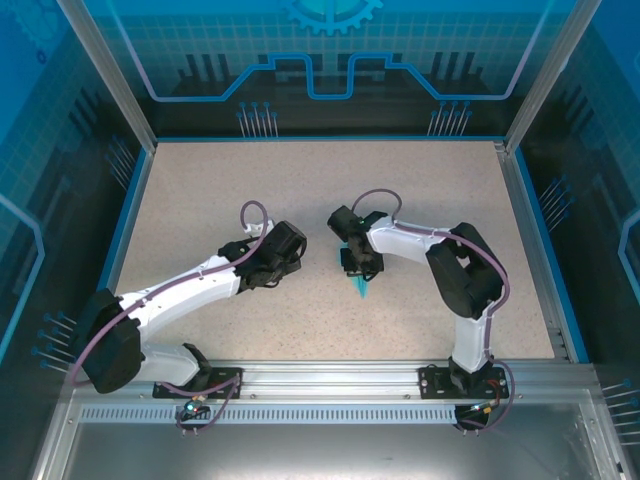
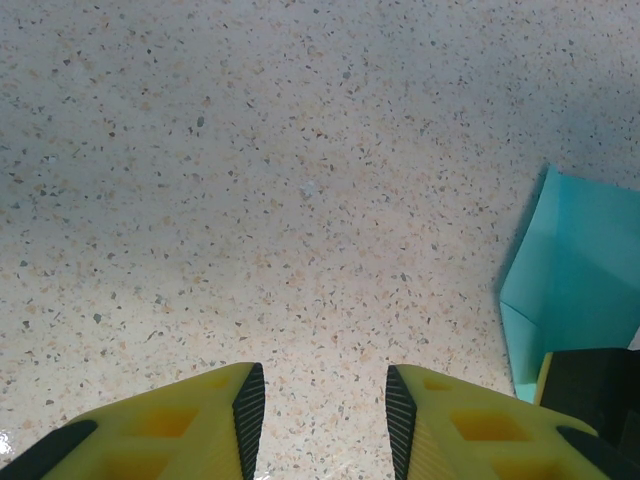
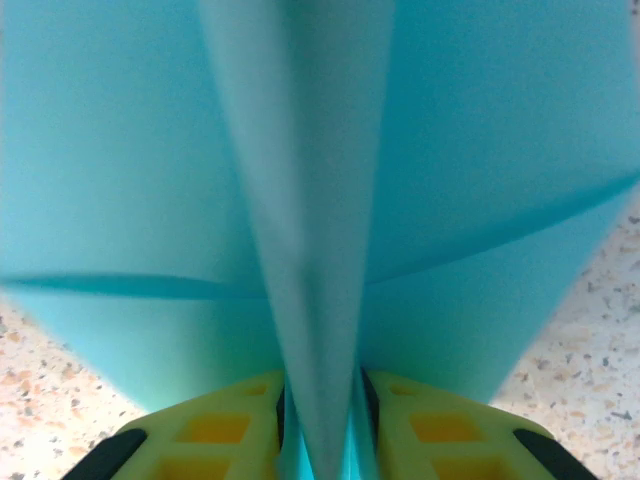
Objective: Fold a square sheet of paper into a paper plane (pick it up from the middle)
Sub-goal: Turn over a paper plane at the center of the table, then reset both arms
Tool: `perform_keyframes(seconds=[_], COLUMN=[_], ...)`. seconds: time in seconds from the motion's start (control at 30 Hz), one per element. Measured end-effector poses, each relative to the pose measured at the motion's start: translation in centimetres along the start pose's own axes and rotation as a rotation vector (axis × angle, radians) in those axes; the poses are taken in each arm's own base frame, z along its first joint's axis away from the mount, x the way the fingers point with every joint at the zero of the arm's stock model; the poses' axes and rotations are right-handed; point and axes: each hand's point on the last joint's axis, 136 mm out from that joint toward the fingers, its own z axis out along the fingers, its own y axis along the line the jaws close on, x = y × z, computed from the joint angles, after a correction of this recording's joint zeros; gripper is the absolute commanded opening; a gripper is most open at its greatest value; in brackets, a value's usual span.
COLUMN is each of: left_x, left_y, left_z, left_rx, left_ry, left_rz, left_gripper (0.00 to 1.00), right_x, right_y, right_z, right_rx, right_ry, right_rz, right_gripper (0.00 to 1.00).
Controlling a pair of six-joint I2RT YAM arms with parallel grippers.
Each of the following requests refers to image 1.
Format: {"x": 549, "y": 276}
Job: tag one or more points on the teal cloth piece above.
{"x": 362, "y": 289}

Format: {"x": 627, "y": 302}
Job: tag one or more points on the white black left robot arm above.
{"x": 190, "y": 295}

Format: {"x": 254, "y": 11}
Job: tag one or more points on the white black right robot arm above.
{"x": 400, "y": 242}

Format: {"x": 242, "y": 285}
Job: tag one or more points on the grey metal shelf plate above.
{"x": 320, "y": 450}

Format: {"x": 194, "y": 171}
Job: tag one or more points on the aluminium mounting rail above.
{"x": 330, "y": 380}

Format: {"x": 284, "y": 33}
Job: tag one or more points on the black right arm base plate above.
{"x": 435, "y": 375}

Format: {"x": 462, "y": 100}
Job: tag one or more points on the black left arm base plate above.
{"x": 225, "y": 372}

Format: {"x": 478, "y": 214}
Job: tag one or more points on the aluminium side rail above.
{"x": 531, "y": 250}

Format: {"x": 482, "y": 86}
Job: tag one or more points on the aluminium frame post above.
{"x": 546, "y": 75}
{"x": 111, "y": 75}

